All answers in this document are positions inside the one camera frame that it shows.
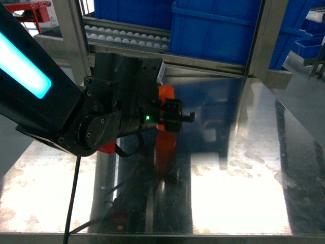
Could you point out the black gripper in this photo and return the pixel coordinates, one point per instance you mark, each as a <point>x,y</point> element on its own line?
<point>137,93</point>

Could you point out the orange cylindrical capacitor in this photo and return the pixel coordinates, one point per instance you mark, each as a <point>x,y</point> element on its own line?
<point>165,92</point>

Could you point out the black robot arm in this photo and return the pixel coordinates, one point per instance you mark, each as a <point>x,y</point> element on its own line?
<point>48,106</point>

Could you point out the large blue plastic bin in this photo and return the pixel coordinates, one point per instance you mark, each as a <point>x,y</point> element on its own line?
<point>215,30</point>

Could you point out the white roller conveyor track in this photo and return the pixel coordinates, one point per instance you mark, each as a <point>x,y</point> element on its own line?
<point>121,36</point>

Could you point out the small blue bin right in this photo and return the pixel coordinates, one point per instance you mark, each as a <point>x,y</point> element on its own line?
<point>308,47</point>

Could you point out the steel flow rack frame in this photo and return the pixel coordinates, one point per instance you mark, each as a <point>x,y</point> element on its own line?
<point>68,45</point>

